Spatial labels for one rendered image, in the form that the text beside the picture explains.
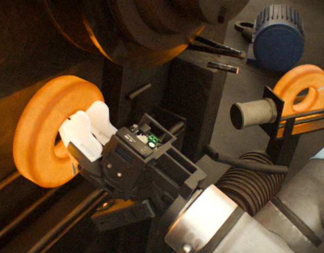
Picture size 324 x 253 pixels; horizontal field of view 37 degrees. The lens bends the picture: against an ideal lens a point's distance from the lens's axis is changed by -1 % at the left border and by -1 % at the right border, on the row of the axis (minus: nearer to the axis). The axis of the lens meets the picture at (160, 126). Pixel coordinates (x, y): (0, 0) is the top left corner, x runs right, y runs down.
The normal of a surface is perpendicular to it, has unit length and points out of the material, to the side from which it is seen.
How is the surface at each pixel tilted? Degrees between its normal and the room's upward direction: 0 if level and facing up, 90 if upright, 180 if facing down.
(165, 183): 90
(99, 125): 87
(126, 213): 90
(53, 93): 21
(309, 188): 47
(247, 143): 0
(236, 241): 36
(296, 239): 64
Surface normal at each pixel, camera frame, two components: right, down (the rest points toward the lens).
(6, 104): 0.84, 0.40
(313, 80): 0.37, 0.55
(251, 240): 0.20, -0.55
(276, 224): -0.47, -0.36
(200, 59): 0.15, -0.83
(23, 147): -0.50, 0.23
